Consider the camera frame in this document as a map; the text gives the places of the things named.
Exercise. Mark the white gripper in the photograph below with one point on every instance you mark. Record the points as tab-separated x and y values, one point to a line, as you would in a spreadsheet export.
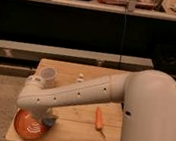
40	113

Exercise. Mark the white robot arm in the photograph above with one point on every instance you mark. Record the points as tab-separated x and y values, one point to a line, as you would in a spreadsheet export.
149	99

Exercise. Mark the orange ceramic bowl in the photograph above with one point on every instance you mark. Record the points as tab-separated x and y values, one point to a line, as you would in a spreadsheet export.
27	127

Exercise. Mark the clear plastic cup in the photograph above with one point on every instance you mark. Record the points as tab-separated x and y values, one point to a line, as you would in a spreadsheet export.
49	76

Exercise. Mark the small white bottle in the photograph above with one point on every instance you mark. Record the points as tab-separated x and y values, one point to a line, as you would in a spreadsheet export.
80	78

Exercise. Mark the wooden table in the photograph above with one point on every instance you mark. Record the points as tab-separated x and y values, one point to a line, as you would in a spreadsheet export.
71	129

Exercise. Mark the orange carrot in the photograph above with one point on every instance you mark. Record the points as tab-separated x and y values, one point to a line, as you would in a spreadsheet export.
98	121

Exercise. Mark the long wooden shelf board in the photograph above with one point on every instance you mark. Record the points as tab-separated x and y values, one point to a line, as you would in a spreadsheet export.
36	52

